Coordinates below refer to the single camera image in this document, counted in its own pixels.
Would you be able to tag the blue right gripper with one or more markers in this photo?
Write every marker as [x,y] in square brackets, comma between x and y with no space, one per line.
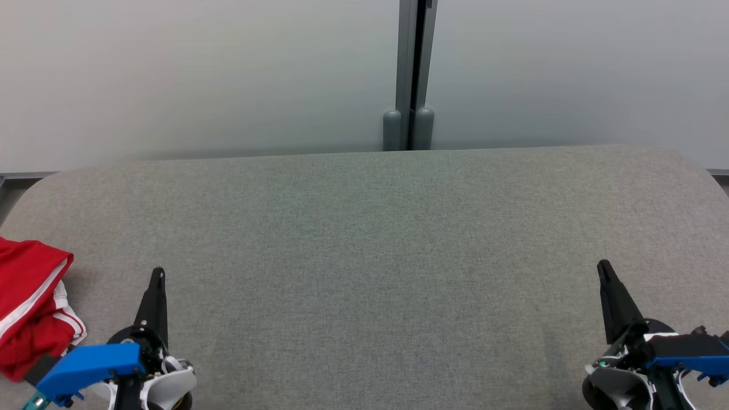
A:
[683,365]

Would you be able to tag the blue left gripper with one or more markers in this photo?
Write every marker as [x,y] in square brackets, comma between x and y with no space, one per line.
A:
[91,364]

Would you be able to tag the red mesh shorts white trim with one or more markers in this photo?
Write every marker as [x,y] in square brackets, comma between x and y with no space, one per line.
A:
[28,347]

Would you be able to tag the grey wall base rail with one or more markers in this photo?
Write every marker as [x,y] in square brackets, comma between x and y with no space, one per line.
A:
[719,172]
[23,175]

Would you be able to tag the grey metal partition post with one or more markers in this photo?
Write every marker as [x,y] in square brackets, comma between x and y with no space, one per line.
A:
[405,68]

